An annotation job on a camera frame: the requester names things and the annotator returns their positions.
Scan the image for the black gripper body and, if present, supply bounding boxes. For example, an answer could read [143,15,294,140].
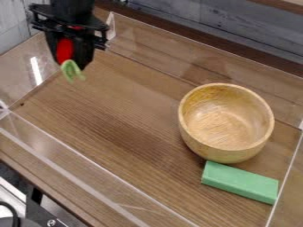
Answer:
[28,0,109,50]

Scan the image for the red felt strawberry toy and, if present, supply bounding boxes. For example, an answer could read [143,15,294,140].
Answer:
[56,38,86,82]

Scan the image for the green rectangular sponge block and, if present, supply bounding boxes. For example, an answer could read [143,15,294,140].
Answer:
[202,160,278,205]

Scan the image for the light wooden bowl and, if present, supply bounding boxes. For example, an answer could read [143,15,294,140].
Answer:
[178,82,275,163]

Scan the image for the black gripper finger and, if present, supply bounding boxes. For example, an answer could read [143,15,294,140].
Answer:
[46,31,58,62]
[72,37,95,69]

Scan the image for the clear acrylic corner bracket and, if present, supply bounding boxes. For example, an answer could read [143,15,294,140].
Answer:
[95,12,117,41]

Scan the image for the clear acrylic front wall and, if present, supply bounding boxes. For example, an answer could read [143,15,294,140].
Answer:
[0,100,198,227]

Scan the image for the black cable under table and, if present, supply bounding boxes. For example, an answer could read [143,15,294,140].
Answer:
[0,200,22,227]

